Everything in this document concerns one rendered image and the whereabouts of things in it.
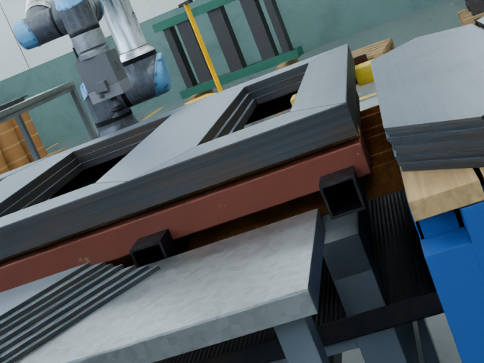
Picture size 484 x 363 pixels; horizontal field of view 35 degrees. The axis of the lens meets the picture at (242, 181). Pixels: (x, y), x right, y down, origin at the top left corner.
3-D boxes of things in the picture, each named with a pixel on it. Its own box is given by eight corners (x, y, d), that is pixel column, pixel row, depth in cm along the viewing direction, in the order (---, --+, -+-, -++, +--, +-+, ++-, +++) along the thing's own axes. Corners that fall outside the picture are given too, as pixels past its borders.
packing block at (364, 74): (380, 78, 166) (374, 62, 165) (359, 86, 167) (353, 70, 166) (379, 74, 172) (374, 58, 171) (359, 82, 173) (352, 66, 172)
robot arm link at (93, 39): (92, 29, 173) (63, 42, 175) (101, 47, 174) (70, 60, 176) (105, 25, 180) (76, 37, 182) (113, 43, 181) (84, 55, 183)
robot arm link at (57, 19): (58, 5, 192) (45, 6, 181) (99, -12, 190) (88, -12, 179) (71, 34, 193) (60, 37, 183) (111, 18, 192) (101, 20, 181)
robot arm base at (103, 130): (114, 147, 239) (102, 117, 237) (156, 132, 234) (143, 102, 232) (93, 160, 225) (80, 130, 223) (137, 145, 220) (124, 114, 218)
